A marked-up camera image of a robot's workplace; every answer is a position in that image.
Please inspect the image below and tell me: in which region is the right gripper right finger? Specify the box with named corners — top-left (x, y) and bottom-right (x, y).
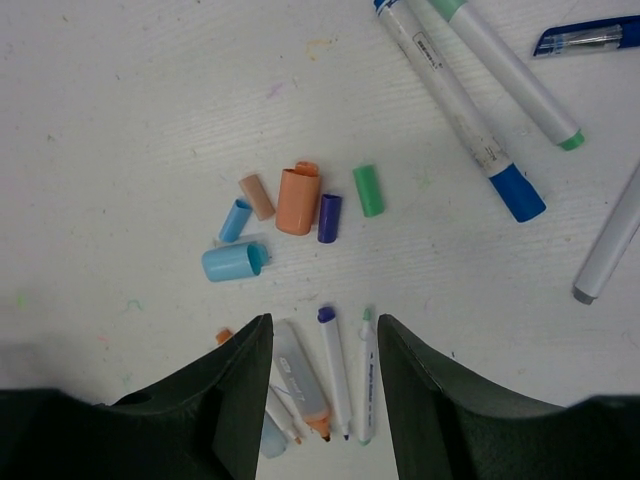
top-left (377, 314), bottom-right (639, 479)

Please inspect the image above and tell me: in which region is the purple capped white pen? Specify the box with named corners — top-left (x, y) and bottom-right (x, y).
top-left (317, 306), bottom-right (353, 440)

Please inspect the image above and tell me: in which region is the light blue highlighter marker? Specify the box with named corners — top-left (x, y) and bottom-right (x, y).
top-left (260, 413), bottom-right (288, 459)

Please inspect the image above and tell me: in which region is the purple pen cap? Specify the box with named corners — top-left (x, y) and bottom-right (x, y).
top-left (317, 193), bottom-right (343, 244)

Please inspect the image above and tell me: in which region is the thin orange capped pen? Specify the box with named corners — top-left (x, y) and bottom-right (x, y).
top-left (214, 327), bottom-right (304, 445)

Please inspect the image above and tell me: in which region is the peach thin pen cap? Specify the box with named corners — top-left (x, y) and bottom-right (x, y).
top-left (239, 174), bottom-right (275, 221)

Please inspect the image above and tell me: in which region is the small blue pen cap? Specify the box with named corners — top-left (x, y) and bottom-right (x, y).
top-left (218, 198), bottom-right (253, 243)

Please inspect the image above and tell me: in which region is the green capped white marker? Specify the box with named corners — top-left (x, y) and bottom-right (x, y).
top-left (431, 0), bottom-right (585, 151)

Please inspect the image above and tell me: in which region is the blue capped white marker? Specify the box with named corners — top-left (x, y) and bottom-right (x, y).
top-left (373, 1), bottom-right (546, 223)

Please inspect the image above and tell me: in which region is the blue ballpoint pen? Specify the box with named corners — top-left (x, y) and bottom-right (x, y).
top-left (532, 15), bottom-right (639, 58)

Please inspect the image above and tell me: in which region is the grey capped white pen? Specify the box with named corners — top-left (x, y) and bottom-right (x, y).
top-left (572, 167), bottom-right (639, 305)

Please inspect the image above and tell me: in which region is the green pen cap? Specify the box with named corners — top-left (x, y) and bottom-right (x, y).
top-left (352, 164), bottom-right (385, 218)

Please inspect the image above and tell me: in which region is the green white pen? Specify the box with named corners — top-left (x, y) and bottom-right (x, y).
top-left (358, 308), bottom-right (377, 446)

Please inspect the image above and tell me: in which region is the orange highlighter marker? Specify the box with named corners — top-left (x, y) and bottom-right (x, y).
top-left (272, 320), bottom-right (331, 442)

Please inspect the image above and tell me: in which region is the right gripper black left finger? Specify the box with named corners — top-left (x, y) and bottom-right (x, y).
top-left (1, 314), bottom-right (273, 479)

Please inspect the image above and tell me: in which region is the light blue pen cap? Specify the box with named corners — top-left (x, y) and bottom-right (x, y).
top-left (201, 234), bottom-right (271, 283)

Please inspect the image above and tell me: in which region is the orange marker cap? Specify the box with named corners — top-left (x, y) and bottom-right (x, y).
top-left (275, 161), bottom-right (321, 236)

